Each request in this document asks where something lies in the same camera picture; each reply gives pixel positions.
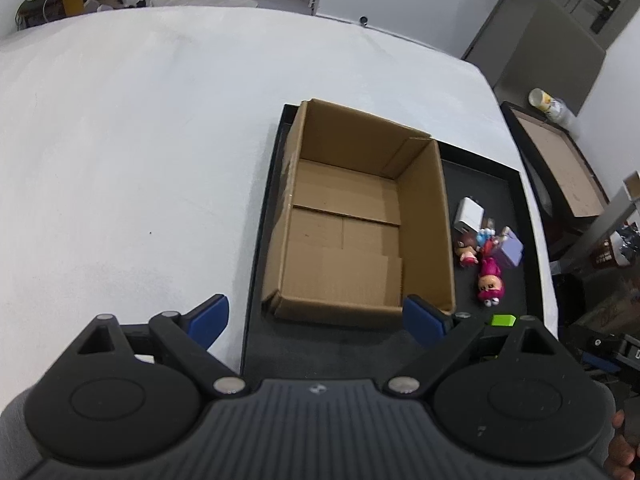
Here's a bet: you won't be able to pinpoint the white USB charger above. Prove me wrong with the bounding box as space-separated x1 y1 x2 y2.
454 196 485 234

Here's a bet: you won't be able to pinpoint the brown-haired pink doll figure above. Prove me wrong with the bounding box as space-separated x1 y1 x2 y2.
454 236 478 268

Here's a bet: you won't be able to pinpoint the green hexagonal box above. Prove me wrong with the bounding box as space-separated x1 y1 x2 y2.
490 314 516 327

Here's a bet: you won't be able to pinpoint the stacked paper cups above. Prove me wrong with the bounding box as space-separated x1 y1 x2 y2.
528 88 575 130

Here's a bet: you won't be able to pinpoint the magenta doll figure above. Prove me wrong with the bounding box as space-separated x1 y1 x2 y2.
477 257 506 308

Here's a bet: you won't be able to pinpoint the brown cardboard box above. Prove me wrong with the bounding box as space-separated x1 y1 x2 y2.
262 100 456 328

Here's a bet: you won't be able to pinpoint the lavender box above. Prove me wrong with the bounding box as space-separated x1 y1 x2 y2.
495 226 523 269

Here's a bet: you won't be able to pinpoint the black shallow tray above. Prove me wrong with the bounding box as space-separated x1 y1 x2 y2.
242 104 544 386

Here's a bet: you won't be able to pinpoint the black framed cork board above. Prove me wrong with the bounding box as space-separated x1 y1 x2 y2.
500 101 608 244

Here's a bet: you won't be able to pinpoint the person's right hand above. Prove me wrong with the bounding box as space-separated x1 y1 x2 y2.
603 410 638 480

